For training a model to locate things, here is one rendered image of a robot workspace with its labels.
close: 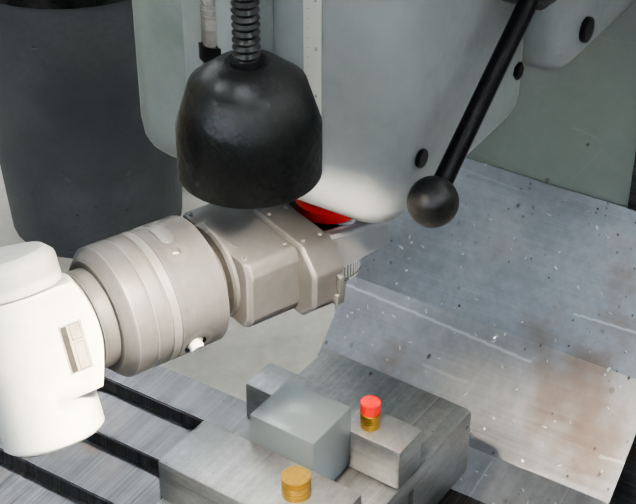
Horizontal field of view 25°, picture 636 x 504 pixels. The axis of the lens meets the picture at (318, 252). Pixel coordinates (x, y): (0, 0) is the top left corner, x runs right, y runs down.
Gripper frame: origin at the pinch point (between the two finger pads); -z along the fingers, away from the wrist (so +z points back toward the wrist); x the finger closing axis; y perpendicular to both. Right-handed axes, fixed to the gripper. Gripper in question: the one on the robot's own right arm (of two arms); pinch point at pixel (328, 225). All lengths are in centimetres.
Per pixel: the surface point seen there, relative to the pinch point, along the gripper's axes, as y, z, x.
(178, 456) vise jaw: 20.8, 9.6, 5.8
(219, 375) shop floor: 123, -64, 120
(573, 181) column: 14.3, -35.9, 10.4
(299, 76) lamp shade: -23.1, 14.5, -16.8
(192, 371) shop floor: 124, -61, 124
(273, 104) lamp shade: -22.9, 16.9, -18.1
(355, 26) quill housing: -20.7, 6.0, -10.1
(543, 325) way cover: 26.6, -30.7, 7.1
